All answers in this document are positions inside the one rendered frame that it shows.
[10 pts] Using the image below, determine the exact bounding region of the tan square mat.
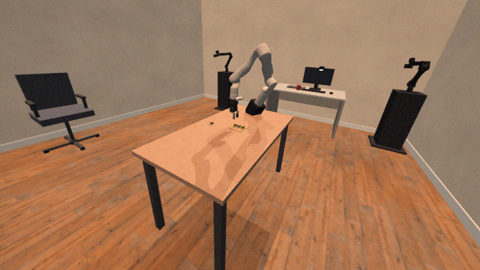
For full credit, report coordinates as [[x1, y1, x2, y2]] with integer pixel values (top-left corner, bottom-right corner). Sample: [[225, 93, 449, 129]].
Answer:
[[228, 125, 248, 132]]

